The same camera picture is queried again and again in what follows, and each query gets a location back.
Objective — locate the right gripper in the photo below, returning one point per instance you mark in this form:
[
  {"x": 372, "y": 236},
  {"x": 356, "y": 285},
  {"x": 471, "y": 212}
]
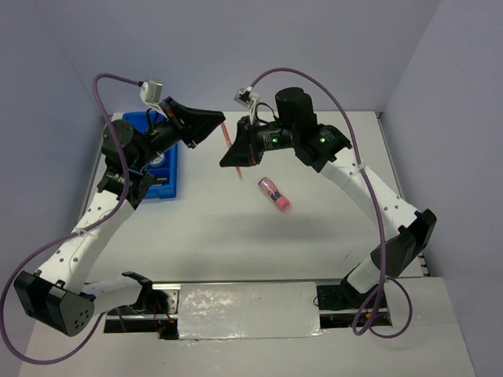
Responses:
[{"x": 246, "y": 149}]

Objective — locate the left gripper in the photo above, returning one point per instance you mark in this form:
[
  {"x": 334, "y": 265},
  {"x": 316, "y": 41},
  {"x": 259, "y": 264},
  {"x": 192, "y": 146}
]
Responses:
[{"x": 200, "y": 124}]

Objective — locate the blue slime jar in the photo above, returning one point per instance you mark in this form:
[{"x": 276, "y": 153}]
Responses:
[{"x": 159, "y": 162}]

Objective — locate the pink cap bottle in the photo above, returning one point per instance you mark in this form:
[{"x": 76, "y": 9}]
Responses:
[{"x": 270, "y": 190}]

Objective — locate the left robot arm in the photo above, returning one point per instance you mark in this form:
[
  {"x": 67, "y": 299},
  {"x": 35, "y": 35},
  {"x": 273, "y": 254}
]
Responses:
[{"x": 57, "y": 293}]

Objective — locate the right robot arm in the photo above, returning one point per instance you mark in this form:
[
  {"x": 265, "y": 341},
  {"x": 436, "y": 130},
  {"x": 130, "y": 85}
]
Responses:
[{"x": 405, "y": 229}]

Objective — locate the blue plastic divided tray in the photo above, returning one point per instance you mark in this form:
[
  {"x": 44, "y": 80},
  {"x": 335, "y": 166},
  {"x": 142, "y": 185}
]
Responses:
[{"x": 141, "y": 121}]

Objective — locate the silver foil plate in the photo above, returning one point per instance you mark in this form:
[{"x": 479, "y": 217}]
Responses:
[{"x": 248, "y": 311}]

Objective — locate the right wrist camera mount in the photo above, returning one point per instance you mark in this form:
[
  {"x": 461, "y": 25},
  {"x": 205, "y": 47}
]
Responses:
[{"x": 248, "y": 98}]

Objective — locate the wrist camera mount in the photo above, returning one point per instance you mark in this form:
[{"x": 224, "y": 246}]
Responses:
[
  {"x": 150, "y": 94},
  {"x": 248, "y": 98}
]

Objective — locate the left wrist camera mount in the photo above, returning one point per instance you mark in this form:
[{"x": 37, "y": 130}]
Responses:
[{"x": 150, "y": 94}]

